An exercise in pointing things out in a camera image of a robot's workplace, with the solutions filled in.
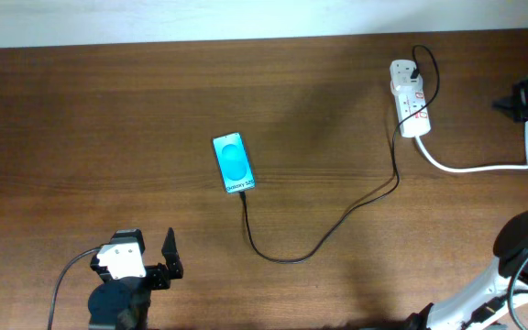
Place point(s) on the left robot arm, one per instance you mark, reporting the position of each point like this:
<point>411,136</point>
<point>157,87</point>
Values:
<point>123,298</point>

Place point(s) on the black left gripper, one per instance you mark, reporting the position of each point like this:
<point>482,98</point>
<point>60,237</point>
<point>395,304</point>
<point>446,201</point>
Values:
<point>157,270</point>

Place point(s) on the white power strip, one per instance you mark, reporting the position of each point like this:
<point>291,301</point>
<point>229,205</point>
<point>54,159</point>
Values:
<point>411,107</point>

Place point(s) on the blue Galaxy S25 smartphone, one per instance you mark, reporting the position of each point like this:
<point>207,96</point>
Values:
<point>233,163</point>

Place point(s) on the white USB charger adapter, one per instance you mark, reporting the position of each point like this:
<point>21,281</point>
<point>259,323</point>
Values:
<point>405,83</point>

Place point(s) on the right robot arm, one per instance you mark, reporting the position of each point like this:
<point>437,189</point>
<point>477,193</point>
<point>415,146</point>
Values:
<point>503,286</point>

